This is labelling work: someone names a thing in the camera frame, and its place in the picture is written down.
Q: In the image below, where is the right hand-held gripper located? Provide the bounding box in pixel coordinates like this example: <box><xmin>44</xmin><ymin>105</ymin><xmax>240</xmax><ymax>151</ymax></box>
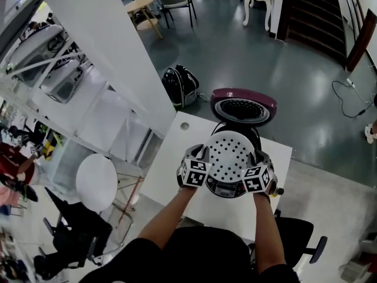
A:
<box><xmin>243</xmin><ymin>150</ymin><xmax>277</xmax><ymax>195</ymax></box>

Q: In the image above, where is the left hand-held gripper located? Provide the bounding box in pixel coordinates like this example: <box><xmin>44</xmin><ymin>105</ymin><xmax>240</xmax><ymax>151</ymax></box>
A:
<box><xmin>176</xmin><ymin>145</ymin><xmax>211</xmax><ymax>189</ymax></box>

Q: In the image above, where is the white perforated steamer tray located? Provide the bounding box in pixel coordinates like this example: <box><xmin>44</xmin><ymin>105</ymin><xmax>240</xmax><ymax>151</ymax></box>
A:
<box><xmin>204</xmin><ymin>130</ymin><xmax>256</xmax><ymax>185</ymax></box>

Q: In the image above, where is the person's right forearm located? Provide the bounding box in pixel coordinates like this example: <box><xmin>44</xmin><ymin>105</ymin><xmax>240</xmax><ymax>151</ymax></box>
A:
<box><xmin>253</xmin><ymin>192</ymin><xmax>287</xmax><ymax>275</ymax></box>

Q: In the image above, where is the person's left forearm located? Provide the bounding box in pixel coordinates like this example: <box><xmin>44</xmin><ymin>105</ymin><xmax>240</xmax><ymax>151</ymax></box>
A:
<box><xmin>137</xmin><ymin>186</ymin><xmax>198</xmax><ymax>250</ymax></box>

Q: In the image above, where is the white square table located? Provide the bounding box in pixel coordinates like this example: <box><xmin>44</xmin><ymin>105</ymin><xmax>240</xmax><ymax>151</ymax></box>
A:
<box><xmin>140</xmin><ymin>110</ymin><xmax>293</xmax><ymax>244</ymax></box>

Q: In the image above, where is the maroon rice cooker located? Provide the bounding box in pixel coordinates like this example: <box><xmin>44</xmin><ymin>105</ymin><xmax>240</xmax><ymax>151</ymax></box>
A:
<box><xmin>206</xmin><ymin>87</ymin><xmax>278</xmax><ymax>199</ymax></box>

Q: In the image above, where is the black backpack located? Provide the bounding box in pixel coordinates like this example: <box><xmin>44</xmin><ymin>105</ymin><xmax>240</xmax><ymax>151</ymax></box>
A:
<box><xmin>161</xmin><ymin>64</ymin><xmax>206</xmax><ymax>108</ymax></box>

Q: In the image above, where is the black office chair with armrests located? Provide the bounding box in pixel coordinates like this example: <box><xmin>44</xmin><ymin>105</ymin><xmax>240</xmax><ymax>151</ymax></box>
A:
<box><xmin>250</xmin><ymin>209</ymin><xmax>328</xmax><ymax>269</ymax></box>

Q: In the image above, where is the person's black shirt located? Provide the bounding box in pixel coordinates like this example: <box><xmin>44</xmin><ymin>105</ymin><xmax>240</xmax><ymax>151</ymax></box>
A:
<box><xmin>79</xmin><ymin>226</ymin><xmax>301</xmax><ymax>283</ymax></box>

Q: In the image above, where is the white metal shelving rack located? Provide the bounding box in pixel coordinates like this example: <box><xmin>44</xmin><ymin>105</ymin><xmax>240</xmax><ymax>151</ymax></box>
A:
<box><xmin>0</xmin><ymin>22</ymin><xmax>154</xmax><ymax>173</ymax></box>

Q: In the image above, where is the yellow black box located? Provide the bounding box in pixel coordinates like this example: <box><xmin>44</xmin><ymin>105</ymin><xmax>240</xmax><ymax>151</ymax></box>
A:
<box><xmin>44</xmin><ymin>128</ymin><xmax>64</xmax><ymax>159</ymax></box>

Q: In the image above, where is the grey small box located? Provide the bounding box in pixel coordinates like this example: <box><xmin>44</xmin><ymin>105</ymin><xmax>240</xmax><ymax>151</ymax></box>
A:
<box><xmin>341</xmin><ymin>261</ymin><xmax>369</xmax><ymax>281</ymax></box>

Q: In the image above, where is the grey armchair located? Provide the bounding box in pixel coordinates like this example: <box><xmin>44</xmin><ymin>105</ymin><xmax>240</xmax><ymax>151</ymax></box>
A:
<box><xmin>158</xmin><ymin>0</ymin><xmax>197</xmax><ymax>29</ymax></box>

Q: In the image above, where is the dark wooden staircase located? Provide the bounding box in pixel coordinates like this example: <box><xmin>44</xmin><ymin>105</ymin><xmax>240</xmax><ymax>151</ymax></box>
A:
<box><xmin>276</xmin><ymin>0</ymin><xmax>377</xmax><ymax>72</ymax></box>

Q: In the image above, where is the round wooden table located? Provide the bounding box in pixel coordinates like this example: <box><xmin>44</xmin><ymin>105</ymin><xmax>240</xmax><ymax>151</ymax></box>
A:
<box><xmin>126</xmin><ymin>0</ymin><xmax>163</xmax><ymax>40</ymax></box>

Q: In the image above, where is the black swivel chair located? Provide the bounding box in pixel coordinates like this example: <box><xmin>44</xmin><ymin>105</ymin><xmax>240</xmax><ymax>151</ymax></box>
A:
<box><xmin>34</xmin><ymin>246</ymin><xmax>89</xmax><ymax>280</ymax></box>

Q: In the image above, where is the black cable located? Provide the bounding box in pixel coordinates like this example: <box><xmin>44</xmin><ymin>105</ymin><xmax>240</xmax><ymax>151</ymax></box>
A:
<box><xmin>332</xmin><ymin>80</ymin><xmax>376</xmax><ymax>119</ymax></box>

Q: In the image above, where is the white round wire-leg stool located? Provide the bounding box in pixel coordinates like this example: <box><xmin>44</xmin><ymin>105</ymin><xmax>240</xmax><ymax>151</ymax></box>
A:
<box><xmin>75</xmin><ymin>153</ymin><xmax>145</xmax><ymax>218</ymax></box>

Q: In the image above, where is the black chrome-frame chair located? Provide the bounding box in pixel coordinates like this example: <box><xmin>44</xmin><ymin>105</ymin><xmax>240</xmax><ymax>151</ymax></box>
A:
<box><xmin>42</xmin><ymin>187</ymin><xmax>133</xmax><ymax>265</ymax></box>

